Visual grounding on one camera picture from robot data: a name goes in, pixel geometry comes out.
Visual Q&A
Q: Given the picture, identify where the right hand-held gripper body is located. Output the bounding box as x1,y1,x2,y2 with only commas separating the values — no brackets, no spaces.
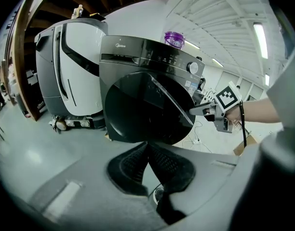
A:
203,81,242,134

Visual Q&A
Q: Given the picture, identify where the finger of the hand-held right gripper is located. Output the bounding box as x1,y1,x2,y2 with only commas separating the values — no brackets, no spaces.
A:
188,102,217,116

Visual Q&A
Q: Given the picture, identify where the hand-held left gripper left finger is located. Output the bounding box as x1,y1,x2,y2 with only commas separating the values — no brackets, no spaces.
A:
107,141,149,195

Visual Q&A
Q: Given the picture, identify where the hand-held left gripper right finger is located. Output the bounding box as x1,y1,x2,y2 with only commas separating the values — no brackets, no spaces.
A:
147,142,196,193

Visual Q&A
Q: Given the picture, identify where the dark round washing machine door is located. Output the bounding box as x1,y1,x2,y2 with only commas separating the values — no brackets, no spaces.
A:
104,71,196,145

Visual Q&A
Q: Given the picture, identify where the person's right forearm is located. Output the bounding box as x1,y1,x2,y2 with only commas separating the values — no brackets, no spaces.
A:
239,96,282,124

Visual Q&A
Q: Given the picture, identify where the dark grey washing machine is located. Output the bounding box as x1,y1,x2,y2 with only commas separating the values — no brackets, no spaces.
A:
98,34,206,145

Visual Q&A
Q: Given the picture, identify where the person's right hand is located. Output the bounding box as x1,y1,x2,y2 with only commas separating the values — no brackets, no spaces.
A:
224,106,242,127

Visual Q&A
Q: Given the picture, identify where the person's black shoe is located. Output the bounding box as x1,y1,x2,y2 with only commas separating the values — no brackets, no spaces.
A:
153,187,165,205

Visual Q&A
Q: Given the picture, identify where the person's black trouser leg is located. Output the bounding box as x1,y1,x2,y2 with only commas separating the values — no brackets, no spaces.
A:
156,192,187,225

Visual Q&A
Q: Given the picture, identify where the brown cardboard box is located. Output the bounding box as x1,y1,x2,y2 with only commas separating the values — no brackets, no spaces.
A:
233,135,258,156

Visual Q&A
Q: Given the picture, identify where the person's grey shirt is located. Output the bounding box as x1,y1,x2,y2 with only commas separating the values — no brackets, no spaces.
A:
267,47,295,129

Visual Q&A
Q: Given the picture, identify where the purple plastic bucket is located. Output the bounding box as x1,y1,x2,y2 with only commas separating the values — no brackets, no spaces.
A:
164,31,186,51

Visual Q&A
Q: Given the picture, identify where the white grey cleaning robot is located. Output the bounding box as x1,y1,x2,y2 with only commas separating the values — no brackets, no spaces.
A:
34,17,109,131

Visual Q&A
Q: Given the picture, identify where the black equipment rack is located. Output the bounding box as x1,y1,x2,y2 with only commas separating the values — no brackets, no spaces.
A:
24,70,46,113

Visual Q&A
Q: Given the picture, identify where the black yellow pad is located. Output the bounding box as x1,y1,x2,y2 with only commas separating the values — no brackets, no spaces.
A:
89,13,106,22

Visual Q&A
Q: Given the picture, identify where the wooden staircase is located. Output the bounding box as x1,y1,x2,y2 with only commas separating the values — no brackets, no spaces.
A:
0,0,179,121

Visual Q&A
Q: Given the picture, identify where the white floor cable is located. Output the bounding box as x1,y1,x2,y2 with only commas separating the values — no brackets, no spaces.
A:
182,121,213,154

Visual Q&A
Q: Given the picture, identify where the black hanging cable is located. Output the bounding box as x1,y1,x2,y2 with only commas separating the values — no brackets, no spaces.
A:
238,100,248,149

